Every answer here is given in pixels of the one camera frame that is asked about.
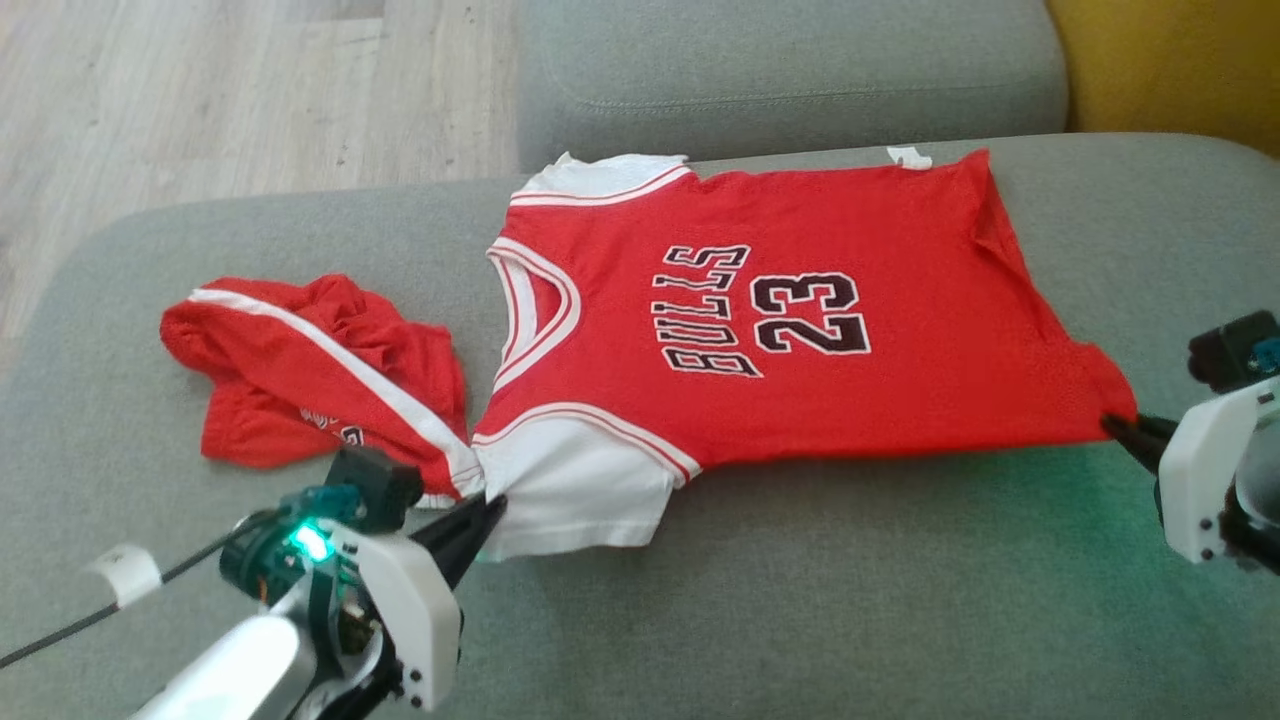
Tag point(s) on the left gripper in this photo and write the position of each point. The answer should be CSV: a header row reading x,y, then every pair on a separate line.
x,y
415,610

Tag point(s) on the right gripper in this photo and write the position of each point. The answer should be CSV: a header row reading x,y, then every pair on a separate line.
x,y
1195,480

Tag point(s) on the red Bulls 23 jersey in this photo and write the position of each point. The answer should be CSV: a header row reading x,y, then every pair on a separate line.
x,y
800,330

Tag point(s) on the red shorts with white stripe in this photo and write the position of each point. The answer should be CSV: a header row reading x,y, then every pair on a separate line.
x,y
290,370

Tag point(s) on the large grey sofa seat cushion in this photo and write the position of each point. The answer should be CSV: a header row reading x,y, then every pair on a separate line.
x,y
800,620

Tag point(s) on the medium grey sofa seat cushion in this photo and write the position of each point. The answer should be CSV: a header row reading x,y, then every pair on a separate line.
x,y
790,80

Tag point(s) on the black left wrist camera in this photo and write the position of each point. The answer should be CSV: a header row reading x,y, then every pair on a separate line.
x,y
375,490

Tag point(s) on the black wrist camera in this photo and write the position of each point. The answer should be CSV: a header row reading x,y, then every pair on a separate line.
x,y
1235,350
375,490

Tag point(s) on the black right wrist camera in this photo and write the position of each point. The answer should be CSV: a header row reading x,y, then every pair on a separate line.
x,y
1235,350

